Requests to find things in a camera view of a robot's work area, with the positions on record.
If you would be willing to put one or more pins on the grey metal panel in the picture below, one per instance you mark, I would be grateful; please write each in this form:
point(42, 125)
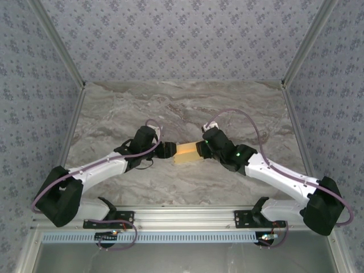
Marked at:
point(182, 258)

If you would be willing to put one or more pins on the yellow paper box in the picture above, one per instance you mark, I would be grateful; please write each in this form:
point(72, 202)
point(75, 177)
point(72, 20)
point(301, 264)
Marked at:
point(186, 152)

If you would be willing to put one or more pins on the aluminium side rail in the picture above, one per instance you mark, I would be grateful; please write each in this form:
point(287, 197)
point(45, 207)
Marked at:
point(74, 119)
point(294, 119)

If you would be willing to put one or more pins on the black controller board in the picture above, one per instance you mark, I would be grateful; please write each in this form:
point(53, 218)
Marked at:
point(103, 236)
point(267, 241)

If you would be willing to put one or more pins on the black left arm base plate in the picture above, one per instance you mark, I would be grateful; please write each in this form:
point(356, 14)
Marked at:
point(128, 220)

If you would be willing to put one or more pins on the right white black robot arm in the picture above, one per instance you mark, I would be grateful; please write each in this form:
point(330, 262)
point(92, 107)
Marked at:
point(278, 176)

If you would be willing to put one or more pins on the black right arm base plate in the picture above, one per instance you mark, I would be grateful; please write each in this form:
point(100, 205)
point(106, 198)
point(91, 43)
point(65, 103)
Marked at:
point(243, 219)

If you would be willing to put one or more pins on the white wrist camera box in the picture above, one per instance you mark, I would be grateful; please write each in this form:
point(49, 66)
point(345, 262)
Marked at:
point(213, 125)
point(156, 130)

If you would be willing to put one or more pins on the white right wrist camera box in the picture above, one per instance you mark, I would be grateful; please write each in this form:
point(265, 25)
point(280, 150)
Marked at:
point(213, 125)

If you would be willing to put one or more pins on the aluminium corner post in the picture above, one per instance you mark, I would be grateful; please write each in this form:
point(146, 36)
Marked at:
point(57, 42)
point(310, 42)

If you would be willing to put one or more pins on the aluminium cross rail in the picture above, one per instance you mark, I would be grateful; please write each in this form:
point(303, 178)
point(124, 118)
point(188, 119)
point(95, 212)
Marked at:
point(182, 217)

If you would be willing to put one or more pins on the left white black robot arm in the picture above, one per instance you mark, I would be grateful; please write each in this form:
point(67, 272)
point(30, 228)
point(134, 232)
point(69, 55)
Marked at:
point(99, 170)

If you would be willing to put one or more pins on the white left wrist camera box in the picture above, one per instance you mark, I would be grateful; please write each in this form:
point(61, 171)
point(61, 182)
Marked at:
point(156, 130)

